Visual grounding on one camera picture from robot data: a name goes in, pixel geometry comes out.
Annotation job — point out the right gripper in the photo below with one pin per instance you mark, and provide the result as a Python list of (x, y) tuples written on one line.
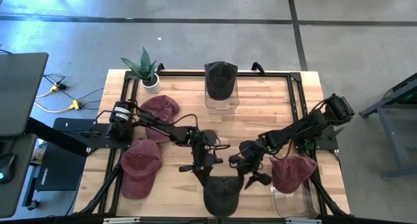
[(249, 163)]

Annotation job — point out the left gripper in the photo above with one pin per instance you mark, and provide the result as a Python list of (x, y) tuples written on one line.
[(202, 162)]

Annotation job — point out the black baseball cap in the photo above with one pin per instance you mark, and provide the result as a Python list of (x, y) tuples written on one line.
[(221, 80), (223, 198)]

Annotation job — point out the maroon baseball cap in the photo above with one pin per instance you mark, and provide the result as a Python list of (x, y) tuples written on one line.
[(161, 106), (291, 173), (140, 165)]

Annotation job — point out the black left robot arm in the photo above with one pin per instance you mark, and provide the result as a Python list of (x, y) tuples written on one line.
[(163, 128)]

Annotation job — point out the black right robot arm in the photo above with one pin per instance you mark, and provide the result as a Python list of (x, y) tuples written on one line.
[(293, 131)]

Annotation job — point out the clear plastic bin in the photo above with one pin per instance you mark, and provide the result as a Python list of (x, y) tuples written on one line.
[(221, 106), (293, 206)]

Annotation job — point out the white plant pot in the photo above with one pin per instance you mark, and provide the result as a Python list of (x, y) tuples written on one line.
[(153, 88)]

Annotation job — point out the green snake plant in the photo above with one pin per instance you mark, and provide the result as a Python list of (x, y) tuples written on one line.
[(145, 67)]

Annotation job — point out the dark metal cart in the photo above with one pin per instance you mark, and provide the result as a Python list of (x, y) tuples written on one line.
[(374, 107)]

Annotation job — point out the black tool case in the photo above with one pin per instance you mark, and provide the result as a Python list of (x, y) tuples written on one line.
[(62, 172)]

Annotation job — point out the yellow power plug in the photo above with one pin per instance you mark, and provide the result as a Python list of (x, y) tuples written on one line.
[(56, 87), (76, 104)]

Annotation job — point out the black support bar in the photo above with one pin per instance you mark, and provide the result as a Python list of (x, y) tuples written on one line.
[(55, 136)]

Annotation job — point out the dark desk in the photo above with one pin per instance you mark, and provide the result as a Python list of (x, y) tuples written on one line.
[(19, 191)]

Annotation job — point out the black computer mouse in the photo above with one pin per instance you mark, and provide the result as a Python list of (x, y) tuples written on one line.
[(6, 168)]

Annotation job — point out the gray laptop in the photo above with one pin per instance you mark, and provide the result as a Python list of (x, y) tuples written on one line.
[(19, 90)]

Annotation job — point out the silver metal bracket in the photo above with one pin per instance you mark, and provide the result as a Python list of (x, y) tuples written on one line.
[(120, 220), (303, 221)]

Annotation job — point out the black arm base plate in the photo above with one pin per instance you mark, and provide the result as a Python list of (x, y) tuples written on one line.
[(71, 129), (329, 141)]

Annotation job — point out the black aluminium table frame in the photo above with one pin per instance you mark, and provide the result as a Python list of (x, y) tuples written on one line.
[(182, 74)]

